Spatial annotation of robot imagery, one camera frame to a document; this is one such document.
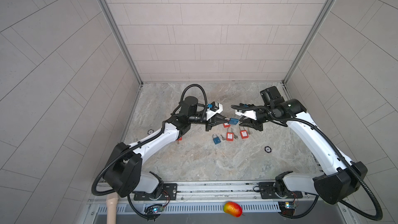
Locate right circuit board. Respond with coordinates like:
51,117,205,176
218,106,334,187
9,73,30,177
278,201,296,217

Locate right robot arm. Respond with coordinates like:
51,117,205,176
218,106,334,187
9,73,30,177
235,86,368,205

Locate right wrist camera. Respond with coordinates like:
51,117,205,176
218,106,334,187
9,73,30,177
235,110,257,120

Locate beige wooden handle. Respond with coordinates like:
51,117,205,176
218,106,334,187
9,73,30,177
106,192,119,224

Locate mango fruit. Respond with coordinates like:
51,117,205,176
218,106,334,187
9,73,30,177
223,202,243,218

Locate blue padlock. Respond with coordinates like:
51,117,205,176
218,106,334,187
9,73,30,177
212,134,221,145
229,118,239,125

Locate circuit board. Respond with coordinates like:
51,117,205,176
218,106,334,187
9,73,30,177
278,201,296,217
145,204,164,215

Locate left circuit board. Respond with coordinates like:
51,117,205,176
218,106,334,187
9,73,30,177
145,204,164,215

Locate black cable conduit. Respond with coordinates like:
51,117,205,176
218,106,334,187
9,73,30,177
91,83,208,197
231,104,383,222

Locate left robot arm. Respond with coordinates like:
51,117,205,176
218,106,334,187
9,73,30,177
92,96,229,198

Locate black ring marker right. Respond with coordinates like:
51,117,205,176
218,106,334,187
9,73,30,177
264,146,272,153

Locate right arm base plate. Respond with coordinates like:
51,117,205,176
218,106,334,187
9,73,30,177
253,181,303,200

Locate left black cable conduit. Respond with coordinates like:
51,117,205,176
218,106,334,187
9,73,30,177
91,83,208,197

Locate aluminium rail frame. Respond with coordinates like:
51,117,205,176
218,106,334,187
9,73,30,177
79,180,360,224

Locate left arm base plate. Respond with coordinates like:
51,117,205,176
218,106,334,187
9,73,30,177
134,183,178,201

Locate right black cable conduit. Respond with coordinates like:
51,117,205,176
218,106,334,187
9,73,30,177
231,104,383,222

